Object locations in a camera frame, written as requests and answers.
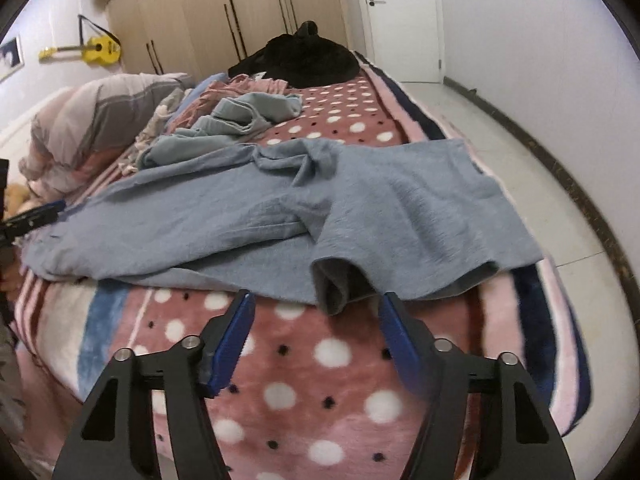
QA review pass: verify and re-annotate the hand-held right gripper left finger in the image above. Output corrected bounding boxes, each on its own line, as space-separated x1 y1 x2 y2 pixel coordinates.
52 289 257 480

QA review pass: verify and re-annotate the white door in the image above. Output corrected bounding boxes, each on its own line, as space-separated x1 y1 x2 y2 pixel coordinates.
352 0 446 84

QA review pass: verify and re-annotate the yellow guitar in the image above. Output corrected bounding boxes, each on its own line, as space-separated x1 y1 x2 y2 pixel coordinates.
39 14 123 66

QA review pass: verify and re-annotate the pink garment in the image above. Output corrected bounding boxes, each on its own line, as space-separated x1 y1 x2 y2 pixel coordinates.
165 73 292 134

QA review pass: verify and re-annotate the wooden wardrobe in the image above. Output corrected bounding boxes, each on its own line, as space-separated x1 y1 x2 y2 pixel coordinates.
104 0 351 81

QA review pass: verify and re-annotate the wall picture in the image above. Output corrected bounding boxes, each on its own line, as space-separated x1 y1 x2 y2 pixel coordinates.
0 35 26 83

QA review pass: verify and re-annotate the striped pink-grey pillow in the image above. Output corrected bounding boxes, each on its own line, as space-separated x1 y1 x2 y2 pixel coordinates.
19 72 197 196

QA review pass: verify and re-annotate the pink polka dot blanket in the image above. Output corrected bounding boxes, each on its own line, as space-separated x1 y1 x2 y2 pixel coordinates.
11 51 593 480

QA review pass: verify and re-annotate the light blue garment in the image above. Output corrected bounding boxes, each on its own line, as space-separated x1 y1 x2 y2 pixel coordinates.
136 94 304 171

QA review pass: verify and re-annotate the plush toy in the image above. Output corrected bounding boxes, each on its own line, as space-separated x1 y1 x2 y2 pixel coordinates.
4 183 37 218

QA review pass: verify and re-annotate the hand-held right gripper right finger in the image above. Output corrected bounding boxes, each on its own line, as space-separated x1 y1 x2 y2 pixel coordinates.
378 291 577 480

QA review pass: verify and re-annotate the black garment pile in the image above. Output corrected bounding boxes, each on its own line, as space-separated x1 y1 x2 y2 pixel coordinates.
228 21 361 89

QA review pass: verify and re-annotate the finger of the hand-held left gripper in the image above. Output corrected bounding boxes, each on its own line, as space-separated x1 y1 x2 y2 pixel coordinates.
0 200 68 242

